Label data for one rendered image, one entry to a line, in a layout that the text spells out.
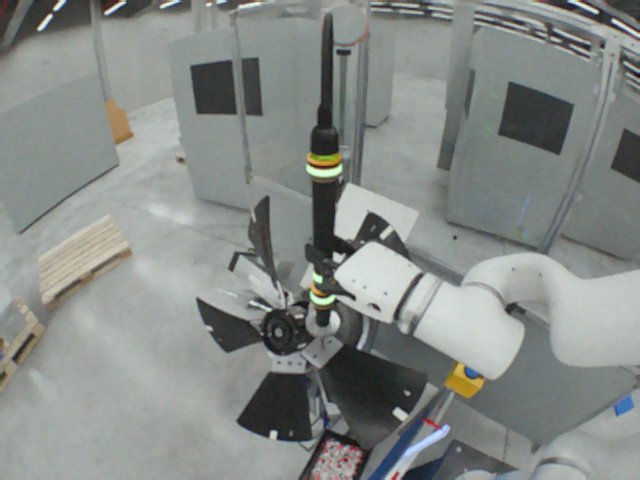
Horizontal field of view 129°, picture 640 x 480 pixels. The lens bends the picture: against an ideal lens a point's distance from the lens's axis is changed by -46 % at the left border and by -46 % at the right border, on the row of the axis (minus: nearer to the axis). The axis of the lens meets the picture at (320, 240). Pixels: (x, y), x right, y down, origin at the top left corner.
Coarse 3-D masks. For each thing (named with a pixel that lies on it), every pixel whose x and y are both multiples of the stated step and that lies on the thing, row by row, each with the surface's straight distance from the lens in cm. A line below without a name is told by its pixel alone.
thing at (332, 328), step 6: (312, 312) 61; (306, 318) 60; (312, 318) 60; (336, 318) 60; (306, 324) 59; (312, 324) 59; (330, 324) 59; (336, 324) 59; (312, 330) 58; (318, 330) 58; (324, 330) 58; (330, 330) 58; (336, 330) 59; (318, 336) 58; (324, 336) 58; (330, 336) 59
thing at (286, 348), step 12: (276, 312) 68; (288, 312) 66; (300, 312) 69; (264, 324) 71; (276, 324) 70; (288, 324) 67; (300, 324) 66; (264, 336) 72; (276, 336) 70; (288, 336) 67; (300, 336) 66; (312, 336) 70; (276, 348) 71; (288, 348) 68; (300, 348) 69
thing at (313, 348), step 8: (312, 344) 70; (320, 344) 71; (328, 344) 71; (336, 344) 71; (304, 352) 69; (312, 352) 70; (320, 352) 70; (328, 352) 70; (312, 360) 69; (320, 360) 69; (320, 368) 68
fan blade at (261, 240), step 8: (264, 200) 76; (256, 208) 81; (264, 208) 75; (256, 216) 81; (264, 216) 75; (256, 224) 81; (264, 224) 75; (248, 232) 91; (256, 232) 82; (264, 232) 75; (256, 240) 84; (264, 240) 75; (256, 248) 88; (264, 248) 76; (264, 256) 78; (272, 256) 71; (264, 264) 85; (272, 264) 72; (272, 272) 73; (272, 280) 79
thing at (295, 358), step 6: (294, 354) 76; (300, 354) 77; (276, 360) 76; (282, 360) 76; (288, 360) 77; (294, 360) 77; (300, 360) 77; (276, 366) 77; (282, 366) 77; (288, 366) 77; (294, 366) 78; (300, 366) 78; (276, 372) 77; (282, 372) 78; (288, 372) 78; (294, 372) 78; (300, 372) 79
